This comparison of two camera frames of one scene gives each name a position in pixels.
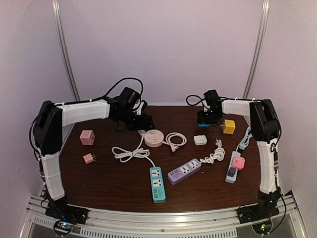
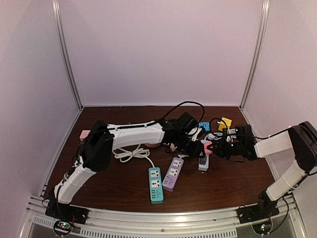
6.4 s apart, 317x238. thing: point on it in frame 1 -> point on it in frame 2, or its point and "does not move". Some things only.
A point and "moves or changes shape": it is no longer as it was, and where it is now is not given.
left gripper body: (134, 123) -> (187, 148)
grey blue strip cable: (242, 144) moves or changes shape
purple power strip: (180, 173) -> (171, 177)
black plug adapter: (232, 171) moves or changes shape
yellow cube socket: (229, 126) moves or changes shape
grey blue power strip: (229, 179) -> (204, 167)
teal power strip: (157, 187) does not move
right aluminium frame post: (263, 30) does not move
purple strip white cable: (219, 154) -> (183, 155)
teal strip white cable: (124, 155) does not move
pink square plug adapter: (238, 162) -> (206, 144)
